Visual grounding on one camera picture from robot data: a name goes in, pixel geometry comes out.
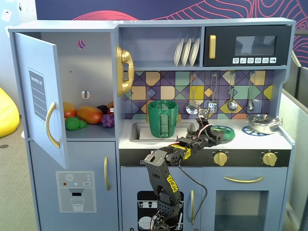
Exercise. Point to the white toy plate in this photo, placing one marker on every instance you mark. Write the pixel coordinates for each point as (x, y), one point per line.
(178, 53)
(195, 51)
(186, 52)

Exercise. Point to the black toy microwave door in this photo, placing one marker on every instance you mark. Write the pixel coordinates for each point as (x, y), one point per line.
(284, 48)

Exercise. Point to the orange toy fruit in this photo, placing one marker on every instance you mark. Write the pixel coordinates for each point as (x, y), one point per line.
(111, 104)

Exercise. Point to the green bumpy toy fruit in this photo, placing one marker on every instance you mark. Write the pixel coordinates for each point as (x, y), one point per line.
(73, 124)

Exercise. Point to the green plastic recipient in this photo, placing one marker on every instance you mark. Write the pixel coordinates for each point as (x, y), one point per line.
(154, 120)

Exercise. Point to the gold toy telephone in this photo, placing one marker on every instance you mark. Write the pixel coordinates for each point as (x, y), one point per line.
(126, 69)

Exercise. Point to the blue shopping list fridge door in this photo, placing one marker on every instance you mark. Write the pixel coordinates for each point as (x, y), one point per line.
(26, 55)

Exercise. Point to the gray toy sink basin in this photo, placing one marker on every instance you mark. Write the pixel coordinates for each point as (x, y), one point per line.
(136, 134)

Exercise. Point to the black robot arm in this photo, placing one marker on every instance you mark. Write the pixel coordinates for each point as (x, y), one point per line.
(161, 173)

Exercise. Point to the orange toy mango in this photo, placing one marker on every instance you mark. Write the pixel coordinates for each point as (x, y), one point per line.
(90, 115)

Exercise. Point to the steel slotted spatula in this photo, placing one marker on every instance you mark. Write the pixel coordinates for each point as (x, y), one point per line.
(212, 107)

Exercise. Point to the small wrist camera board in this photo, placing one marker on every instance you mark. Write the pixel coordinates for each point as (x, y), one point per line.
(203, 113)

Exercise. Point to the gold stove knob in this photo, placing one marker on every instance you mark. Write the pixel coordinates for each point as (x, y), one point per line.
(269, 158)
(221, 158)

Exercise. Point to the steel spoon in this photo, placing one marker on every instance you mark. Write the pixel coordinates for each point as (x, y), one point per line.
(250, 106)

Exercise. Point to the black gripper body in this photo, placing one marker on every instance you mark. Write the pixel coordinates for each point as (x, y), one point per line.
(218, 136)

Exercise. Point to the purple toy grapes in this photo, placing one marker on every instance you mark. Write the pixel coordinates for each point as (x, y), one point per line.
(107, 121)

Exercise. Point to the gray desk divider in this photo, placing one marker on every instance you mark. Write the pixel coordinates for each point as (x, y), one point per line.
(298, 149)

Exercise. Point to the steel ladle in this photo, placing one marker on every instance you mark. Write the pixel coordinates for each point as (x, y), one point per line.
(232, 106)

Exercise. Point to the steel pot lid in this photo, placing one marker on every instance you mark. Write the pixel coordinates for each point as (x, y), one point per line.
(261, 118)

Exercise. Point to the white wall paper note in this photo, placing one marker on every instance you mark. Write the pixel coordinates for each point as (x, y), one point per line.
(6, 15)

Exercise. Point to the red orange toy peach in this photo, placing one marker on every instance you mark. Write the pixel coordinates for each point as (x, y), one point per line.
(69, 110)

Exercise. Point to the dark toy grapes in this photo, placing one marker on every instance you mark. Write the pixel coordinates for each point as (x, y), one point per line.
(103, 109)

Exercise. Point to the yellow beanbag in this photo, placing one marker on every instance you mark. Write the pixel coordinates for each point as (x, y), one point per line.
(8, 115)

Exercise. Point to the steel toy pot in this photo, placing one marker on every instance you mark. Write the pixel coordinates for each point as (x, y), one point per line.
(264, 128)

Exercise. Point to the blue toy kitchen unit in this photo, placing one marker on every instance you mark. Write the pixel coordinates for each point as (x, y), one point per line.
(156, 38)

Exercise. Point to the steel slotted skimmer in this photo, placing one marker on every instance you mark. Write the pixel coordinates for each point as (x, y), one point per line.
(192, 108)

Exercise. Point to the green toy plate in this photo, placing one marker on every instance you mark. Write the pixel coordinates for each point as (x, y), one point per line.
(229, 133)

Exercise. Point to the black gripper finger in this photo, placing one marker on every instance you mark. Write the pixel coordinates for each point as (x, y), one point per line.
(221, 132)
(213, 130)

